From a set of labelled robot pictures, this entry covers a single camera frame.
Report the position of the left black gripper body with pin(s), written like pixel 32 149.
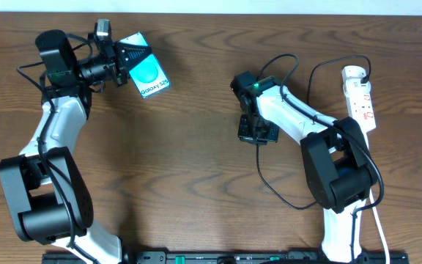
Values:
pixel 115 59

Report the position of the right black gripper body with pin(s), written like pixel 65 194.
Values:
pixel 254 130

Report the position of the blue screen Galaxy smartphone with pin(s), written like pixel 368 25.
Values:
pixel 148 76

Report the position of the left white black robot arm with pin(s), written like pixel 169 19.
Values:
pixel 47 197

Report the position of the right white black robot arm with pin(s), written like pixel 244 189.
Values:
pixel 338 166

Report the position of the white USB charger plug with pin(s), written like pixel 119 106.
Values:
pixel 353 71

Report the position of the white power strip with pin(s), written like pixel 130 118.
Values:
pixel 359 103

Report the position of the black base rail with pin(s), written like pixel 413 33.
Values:
pixel 235 258

